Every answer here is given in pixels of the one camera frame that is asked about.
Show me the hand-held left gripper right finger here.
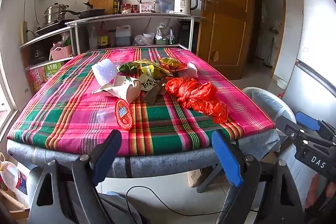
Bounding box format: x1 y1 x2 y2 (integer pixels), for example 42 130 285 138
211 130 305 224

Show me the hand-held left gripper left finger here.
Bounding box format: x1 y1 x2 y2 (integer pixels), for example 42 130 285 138
28 130 123 224

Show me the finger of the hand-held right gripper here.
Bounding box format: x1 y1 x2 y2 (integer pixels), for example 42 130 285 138
275 115 336 151
294 111 336 136

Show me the white trash bin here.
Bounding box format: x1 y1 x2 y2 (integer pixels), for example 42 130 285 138
241 87 297 132

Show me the white green snack packet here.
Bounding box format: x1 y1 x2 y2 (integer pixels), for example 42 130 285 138
138 73 168 92

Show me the person's right hand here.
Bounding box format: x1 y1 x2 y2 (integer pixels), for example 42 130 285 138
306 174 336 214

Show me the cardboard box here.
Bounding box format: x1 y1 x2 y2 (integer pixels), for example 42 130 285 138
187 169 202 188

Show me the clear cup with red lid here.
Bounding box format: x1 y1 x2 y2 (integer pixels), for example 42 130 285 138
96 98 135 131

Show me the plaid tablecloth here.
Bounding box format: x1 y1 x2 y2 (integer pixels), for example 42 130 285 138
7 47 276 157

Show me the orange plastic bag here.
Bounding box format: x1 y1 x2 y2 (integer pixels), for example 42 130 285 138
165 76 229 124

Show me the torn white paper bowl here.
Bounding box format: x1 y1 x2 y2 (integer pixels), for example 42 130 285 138
92 75 142 104

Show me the brown foil wrapper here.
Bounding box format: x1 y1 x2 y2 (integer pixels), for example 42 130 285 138
142 78 167 105

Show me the white plastic container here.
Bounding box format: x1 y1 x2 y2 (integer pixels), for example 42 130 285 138
92 58 118 85

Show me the white refrigerator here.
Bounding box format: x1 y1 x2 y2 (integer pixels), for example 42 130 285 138
282 0 336 140

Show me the pink white plastic bag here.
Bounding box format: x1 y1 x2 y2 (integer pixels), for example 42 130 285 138
181 62 198 79

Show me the green snack wrapper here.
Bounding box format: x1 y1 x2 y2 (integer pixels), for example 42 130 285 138
117 61 147 73

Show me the large clear water bottle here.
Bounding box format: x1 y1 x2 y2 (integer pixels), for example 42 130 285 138
0 161 28 195

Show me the colourful carton box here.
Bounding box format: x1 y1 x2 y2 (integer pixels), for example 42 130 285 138
26 61 69 93

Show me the yellow red snack wrapper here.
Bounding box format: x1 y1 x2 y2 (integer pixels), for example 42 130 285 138
159 57 188 72

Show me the wooden door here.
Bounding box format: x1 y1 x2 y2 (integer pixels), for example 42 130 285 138
196 0 254 80

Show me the pink plastic basket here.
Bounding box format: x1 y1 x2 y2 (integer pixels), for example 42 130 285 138
50 44 72 60

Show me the yellow label sauce bottle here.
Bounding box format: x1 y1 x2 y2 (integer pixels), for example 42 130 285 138
98 22 109 49

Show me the black appliance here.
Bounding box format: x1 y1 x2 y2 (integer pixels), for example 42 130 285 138
31 47 49 62

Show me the dark liquid plastic jug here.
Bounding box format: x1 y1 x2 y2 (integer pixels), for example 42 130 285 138
115 25 132 46

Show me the low white shelf unit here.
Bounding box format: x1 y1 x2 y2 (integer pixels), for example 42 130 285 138
20 25 78 72

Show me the clear plastic bags bundle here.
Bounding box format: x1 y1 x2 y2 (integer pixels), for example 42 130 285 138
155 25 168 40

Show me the black induction cooker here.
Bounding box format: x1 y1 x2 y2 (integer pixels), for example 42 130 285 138
34 20 72 35

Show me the black frying pan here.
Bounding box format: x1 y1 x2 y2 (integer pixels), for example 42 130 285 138
62 2 106 19

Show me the steel steamer pot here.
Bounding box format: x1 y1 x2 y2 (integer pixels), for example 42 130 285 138
43 4 69 24

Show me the pink utensil holder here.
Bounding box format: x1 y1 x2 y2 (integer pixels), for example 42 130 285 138
139 2 155 14

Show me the white electric kettle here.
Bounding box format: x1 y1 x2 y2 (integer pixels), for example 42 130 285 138
174 0 198 15

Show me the clear lidded plastic container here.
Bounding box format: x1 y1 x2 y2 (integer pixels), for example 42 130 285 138
154 0 175 14

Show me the black floor cable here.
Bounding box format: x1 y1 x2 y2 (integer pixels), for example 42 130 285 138
126 185 259 224

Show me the metal door handle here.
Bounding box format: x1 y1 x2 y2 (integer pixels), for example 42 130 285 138
203 0 218 12

